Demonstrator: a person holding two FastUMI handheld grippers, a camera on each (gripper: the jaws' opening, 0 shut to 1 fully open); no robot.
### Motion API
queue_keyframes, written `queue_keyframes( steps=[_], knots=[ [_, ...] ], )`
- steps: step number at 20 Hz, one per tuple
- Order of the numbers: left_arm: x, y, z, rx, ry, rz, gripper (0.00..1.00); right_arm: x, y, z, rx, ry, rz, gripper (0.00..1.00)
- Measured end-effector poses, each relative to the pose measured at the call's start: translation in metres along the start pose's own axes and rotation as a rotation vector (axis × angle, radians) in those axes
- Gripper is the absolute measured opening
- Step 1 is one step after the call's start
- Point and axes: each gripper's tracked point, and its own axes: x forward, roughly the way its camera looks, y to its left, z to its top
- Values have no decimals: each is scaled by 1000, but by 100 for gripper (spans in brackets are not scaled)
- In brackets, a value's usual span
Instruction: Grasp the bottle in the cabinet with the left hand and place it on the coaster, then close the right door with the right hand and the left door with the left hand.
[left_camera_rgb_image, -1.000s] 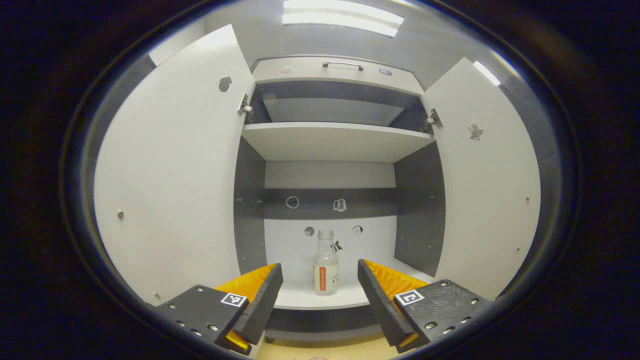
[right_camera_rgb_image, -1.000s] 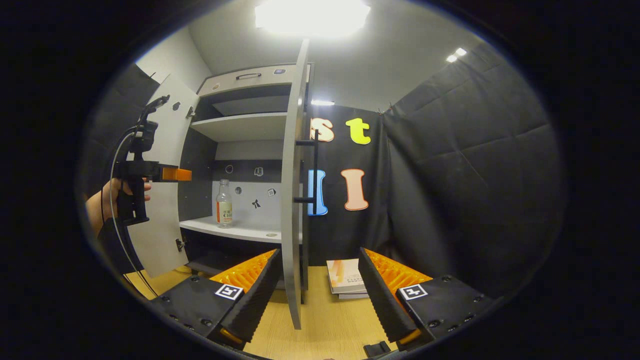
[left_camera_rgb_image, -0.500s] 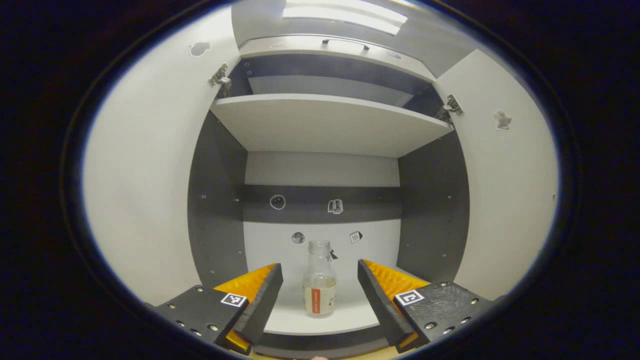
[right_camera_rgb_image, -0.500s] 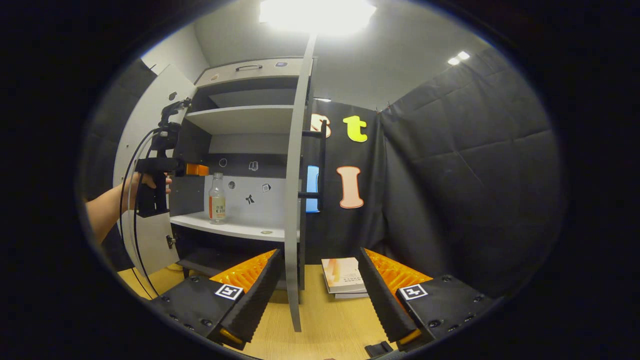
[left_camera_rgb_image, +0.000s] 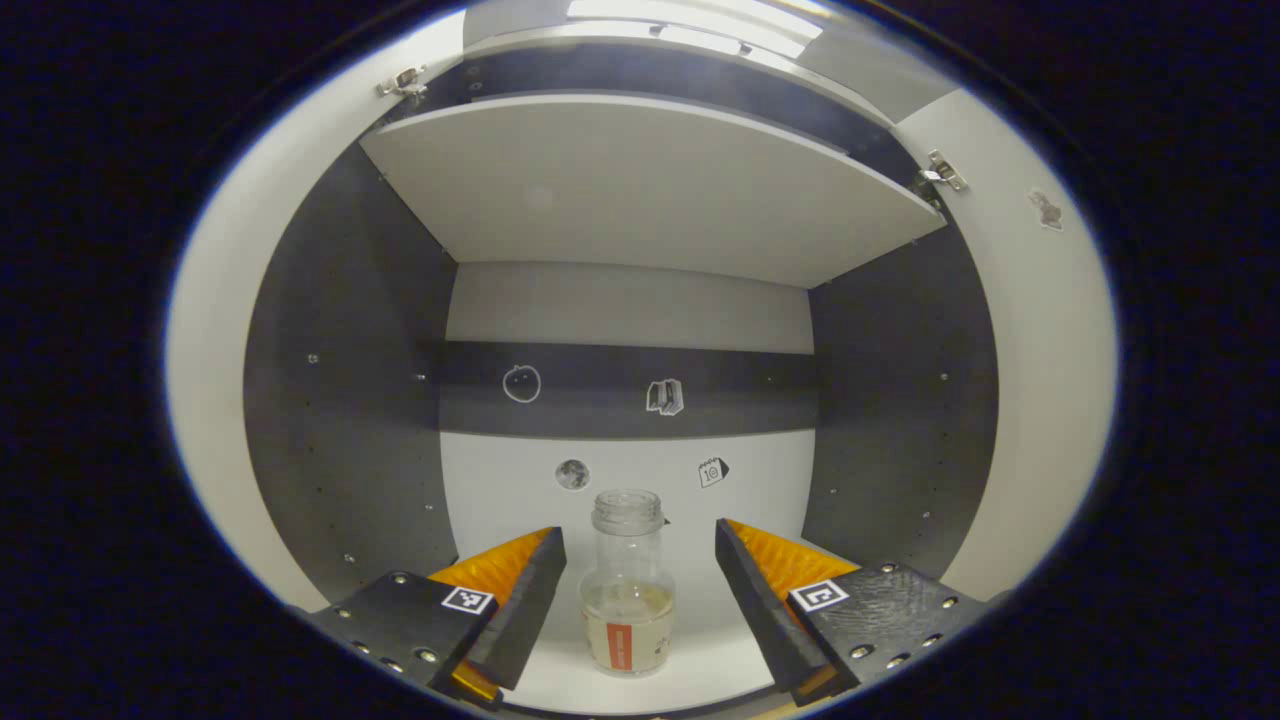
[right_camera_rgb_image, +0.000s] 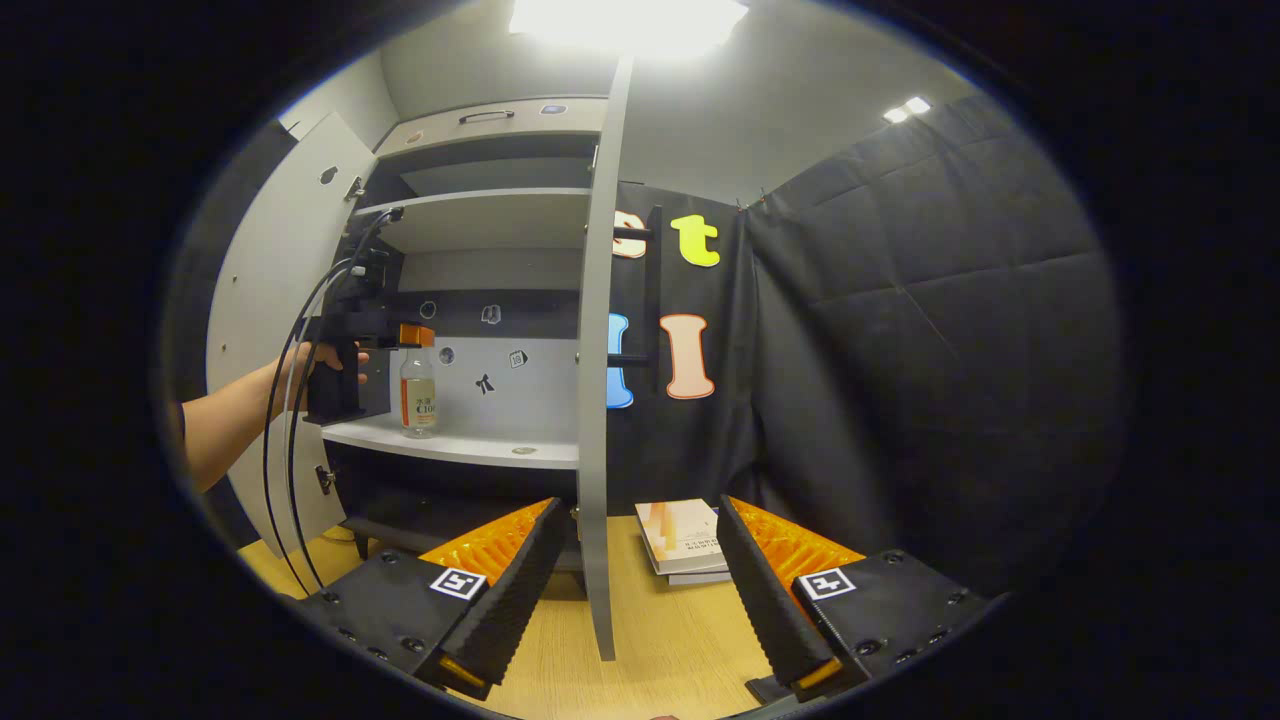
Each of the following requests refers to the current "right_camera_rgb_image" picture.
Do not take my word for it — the grey cabinet drawer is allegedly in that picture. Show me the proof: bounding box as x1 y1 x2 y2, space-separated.
378 97 611 156

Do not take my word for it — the grey cabinet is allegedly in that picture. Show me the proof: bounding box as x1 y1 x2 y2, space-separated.
320 97 611 561

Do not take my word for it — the clear bottle with orange label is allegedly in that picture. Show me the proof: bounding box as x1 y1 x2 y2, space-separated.
400 345 438 439

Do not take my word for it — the black cable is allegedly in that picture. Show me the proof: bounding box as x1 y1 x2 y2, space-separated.
262 207 406 596
285 260 361 591

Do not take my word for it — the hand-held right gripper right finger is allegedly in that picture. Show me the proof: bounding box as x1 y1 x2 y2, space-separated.
716 495 1001 706

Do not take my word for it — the large ceiling light panel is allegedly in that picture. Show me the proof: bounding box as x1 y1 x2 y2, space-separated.
508 0 751 59

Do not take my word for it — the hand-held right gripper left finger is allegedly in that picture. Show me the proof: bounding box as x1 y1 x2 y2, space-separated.
300 497 568 701

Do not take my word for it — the white and orange cover book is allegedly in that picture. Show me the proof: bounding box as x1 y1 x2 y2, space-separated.
636 498 729 577

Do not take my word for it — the black backdrop cloth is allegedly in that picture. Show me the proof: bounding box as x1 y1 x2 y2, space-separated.
160 90 1126 601

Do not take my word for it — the grey cabinet door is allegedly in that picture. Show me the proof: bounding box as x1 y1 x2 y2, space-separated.
575 55 636 663
205 110 379 559

